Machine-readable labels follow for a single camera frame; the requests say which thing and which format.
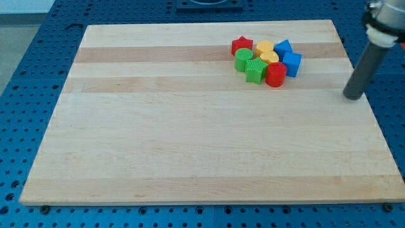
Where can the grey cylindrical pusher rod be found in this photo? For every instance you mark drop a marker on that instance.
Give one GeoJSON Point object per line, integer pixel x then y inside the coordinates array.
{"type": "Point", "coordinates": [380, 42]}

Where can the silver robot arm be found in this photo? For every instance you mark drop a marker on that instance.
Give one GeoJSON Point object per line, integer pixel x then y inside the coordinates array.
{"type": "Point", "coordinates": [384, 24]}

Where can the blue cube block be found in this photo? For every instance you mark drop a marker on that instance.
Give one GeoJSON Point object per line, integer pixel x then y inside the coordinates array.
{"type": "Point", "coordinates": [292, 61]}

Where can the yellow heart block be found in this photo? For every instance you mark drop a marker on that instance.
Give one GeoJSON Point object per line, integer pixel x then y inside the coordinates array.
{"type": "Point", "coordinates": [269, 57]}

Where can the blue triangle block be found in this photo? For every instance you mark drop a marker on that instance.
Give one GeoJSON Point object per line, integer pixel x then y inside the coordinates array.
{"type": "Point", "coordinates": [282, 48]}

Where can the red cylinder block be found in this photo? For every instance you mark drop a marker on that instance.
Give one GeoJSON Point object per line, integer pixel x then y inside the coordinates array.
{"type": "Point", "coordinates": [275, 75]}

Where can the yellow hexagon block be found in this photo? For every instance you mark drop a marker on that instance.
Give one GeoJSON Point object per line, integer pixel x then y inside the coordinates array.
{"type": "Point", "coordinates": [264, 47]}

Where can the green star block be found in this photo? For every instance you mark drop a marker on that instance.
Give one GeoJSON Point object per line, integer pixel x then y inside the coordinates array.
{"type": "Point", "coordinates": [255, 70]}

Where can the green cylinder block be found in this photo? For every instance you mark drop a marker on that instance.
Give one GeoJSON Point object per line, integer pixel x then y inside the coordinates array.
{"type": "Point", "coordinates": [242, 55]}

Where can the red star block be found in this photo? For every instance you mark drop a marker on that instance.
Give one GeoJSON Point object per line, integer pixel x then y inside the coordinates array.
{"type": "Point", "coordinates": [240, 43]}

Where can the wooden board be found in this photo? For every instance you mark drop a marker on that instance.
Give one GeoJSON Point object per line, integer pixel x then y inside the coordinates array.
{"type": "Point", "coordinates": [156, 114]}

